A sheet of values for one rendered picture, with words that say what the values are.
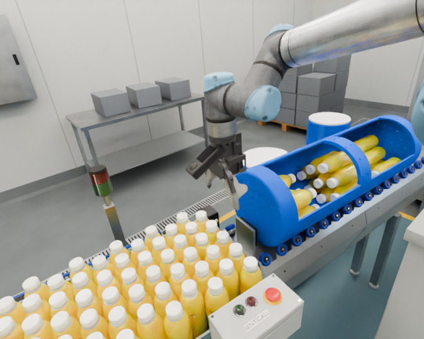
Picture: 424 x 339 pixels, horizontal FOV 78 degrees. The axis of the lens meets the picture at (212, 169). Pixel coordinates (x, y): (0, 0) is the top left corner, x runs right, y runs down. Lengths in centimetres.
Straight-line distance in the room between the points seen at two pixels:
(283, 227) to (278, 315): 29
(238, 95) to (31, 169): 355
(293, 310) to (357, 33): 55
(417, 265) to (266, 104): 64
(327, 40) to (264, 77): 14
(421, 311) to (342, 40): 82
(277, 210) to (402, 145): 87
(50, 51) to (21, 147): 117
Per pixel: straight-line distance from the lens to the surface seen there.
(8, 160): 391
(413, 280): 100
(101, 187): 102
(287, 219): 86
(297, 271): 109
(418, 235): 89
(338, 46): 53
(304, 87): 440
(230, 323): 66
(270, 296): 69
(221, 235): 87
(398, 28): 48
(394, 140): 156
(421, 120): 34
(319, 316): 204
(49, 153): 392
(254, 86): 59
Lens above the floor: 166
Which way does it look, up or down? 28 degrees down
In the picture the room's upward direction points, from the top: 5 degrees counter-clockwise
